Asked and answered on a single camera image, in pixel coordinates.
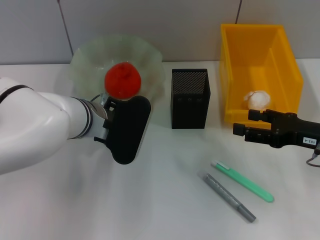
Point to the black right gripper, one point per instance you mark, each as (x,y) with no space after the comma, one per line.
(287,130)

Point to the white paper ball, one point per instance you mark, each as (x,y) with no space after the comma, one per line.
(257,100)

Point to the mint green pen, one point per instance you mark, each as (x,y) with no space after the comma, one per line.
(242,181)

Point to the orange fruit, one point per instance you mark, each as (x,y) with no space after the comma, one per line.
(122,80)

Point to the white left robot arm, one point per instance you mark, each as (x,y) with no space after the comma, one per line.
(37,125)

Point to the black mesh pen holder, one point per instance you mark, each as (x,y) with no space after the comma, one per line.
(190,110)

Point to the grey marker pen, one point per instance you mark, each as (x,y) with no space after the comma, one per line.
(225,193)

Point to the translucent wavy glass fruit plate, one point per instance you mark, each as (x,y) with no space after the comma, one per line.
(100,52)

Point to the yellow plastic storage bin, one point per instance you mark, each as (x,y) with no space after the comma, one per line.
(260,55)

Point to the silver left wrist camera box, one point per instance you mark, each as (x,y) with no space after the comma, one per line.
(130,130)

